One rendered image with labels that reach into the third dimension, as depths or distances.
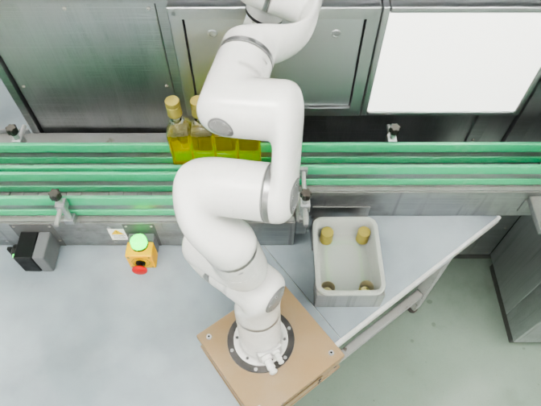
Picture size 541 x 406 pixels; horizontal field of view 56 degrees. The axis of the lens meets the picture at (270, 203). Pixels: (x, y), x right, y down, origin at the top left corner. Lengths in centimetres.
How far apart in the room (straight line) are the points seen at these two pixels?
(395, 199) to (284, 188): 79
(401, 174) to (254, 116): 77
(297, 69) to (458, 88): 42
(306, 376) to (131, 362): 44
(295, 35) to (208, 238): 33
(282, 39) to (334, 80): 55
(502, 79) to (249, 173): 89
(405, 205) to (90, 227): 86
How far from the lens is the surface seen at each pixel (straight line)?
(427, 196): 144
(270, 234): 136
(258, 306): 93
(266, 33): 77
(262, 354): 116
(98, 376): 136
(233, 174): 69
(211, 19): 120
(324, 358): 120
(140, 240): 135
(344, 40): 124
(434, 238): 151
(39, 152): 151
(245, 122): 67
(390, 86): 135
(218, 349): 122
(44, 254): 144
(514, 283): 215
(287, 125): 66
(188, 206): 71
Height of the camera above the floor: 200
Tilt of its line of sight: 57 degrees down
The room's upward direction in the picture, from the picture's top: straight up
